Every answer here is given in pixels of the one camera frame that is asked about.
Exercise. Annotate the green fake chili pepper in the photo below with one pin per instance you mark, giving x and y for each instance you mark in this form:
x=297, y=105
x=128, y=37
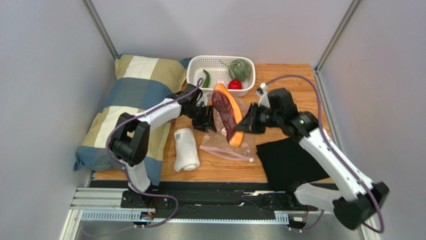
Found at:
x=207, y=79

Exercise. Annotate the aluminium frame rail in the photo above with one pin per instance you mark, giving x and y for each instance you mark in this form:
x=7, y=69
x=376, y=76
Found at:
x=104, y=210

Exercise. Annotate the rolled white towel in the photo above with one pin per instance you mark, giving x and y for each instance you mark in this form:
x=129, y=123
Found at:
x=186, y=151

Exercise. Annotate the black cloth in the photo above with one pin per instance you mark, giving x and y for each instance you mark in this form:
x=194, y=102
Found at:
x=285, y=162

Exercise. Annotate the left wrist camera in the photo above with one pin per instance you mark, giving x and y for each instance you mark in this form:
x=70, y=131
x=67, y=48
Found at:
x=191, y=94

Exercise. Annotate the white perforated plastic basket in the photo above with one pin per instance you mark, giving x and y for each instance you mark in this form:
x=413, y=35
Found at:
x=217, y=68

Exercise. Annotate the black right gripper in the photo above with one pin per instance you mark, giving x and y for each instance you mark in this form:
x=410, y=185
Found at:
x=256, y=118

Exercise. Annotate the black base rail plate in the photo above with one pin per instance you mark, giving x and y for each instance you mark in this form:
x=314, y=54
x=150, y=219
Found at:
x=214, y=200

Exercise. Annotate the green fake leafy vegetable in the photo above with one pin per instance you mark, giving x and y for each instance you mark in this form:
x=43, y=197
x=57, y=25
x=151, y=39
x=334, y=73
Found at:
x=238, y=69

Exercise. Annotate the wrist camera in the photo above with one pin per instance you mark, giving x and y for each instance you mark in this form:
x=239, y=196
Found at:
x=191, y=94
x=277, y=99

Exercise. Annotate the red fake tomato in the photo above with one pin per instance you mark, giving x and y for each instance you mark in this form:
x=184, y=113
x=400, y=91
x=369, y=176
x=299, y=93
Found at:
x=235, y=84

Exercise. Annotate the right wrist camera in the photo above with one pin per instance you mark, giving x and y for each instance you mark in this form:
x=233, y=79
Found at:
x=277, y=99

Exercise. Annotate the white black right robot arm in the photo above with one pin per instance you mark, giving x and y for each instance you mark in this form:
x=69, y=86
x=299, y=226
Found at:
x=358, y=199

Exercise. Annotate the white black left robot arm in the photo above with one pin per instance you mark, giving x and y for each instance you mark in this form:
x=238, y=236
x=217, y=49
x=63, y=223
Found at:
x=128, y=142

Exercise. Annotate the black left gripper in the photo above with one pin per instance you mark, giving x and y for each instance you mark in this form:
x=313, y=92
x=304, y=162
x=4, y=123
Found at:
x=207, y=122

